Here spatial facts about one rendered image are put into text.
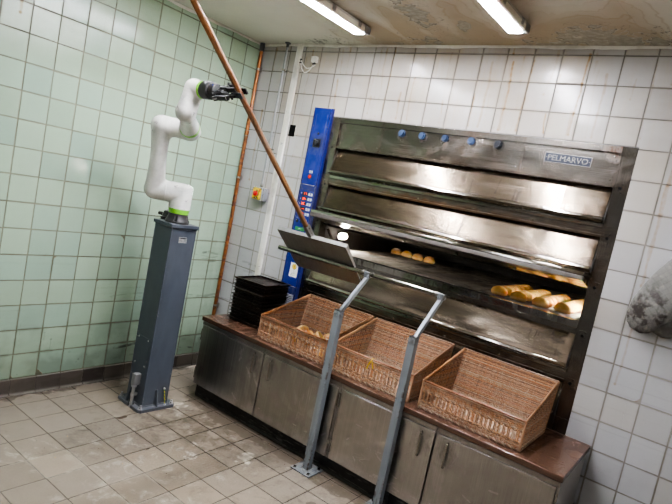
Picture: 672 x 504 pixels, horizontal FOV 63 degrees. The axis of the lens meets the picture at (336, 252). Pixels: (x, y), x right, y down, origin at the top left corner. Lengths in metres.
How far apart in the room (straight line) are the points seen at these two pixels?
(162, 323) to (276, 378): 0.80
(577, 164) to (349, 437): 1.92
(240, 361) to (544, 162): 2.20
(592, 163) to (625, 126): 0.23
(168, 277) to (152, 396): 0.79
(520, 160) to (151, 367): 2.55
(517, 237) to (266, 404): 1.80
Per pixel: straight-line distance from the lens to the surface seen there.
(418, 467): 3.02
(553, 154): 3.26
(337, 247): 3.23
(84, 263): 3.87
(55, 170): 3.68
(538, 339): 3.23
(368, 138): 3.79
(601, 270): 3.13
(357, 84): 3.92
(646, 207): 3.12
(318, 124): 4.00
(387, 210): 3.61
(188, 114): 3.00
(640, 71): 3.26
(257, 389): 3.61
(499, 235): 3.27
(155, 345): 3.68
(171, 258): 3.55
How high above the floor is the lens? 1.58
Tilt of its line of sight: 6 degrees down
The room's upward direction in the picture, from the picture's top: 12 degrees clockwise
